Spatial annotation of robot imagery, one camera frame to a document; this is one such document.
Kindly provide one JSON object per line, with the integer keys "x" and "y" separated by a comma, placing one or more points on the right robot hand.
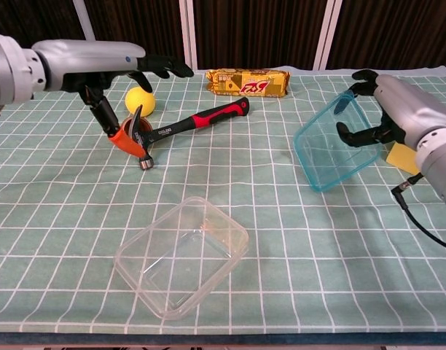
{"x": 412, "y": 105}

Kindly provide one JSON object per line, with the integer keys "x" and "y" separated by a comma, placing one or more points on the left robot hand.
{"x": 88, "y": 60}

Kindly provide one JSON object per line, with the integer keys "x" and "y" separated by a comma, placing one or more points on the blue translucent lid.
{"x": 328, "y": 160}

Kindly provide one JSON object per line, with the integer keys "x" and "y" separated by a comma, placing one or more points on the clear plastic container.
{"x": 179, "y": 262}

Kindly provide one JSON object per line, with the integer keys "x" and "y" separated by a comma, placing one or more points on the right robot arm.
{"x": 438, "y": 160}

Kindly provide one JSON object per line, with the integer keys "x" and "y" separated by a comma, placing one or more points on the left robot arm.
{"x": 8, "y": 69}

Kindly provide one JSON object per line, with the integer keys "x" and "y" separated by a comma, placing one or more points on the yellow sponge block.
{"x": 401, "y": 158}

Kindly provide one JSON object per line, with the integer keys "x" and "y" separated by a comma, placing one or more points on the yellow ball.
{"x": 140, "y": 100}

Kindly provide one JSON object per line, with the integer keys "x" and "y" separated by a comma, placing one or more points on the brown tape roll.
{"x": 147, "y": 125}

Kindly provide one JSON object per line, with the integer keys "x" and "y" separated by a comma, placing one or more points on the black red claw hammer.
{"x": 208, "y": 117}

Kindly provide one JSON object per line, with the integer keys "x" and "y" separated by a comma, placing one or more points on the gold cracker packet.
{"x": 245, "y": 83}

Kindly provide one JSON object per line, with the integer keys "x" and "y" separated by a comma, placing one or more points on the dark folding screen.
{"x": 256, "y": 33}

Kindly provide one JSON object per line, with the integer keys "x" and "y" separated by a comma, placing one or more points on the green checked tablecloth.
{"x": 317, "y": 255}

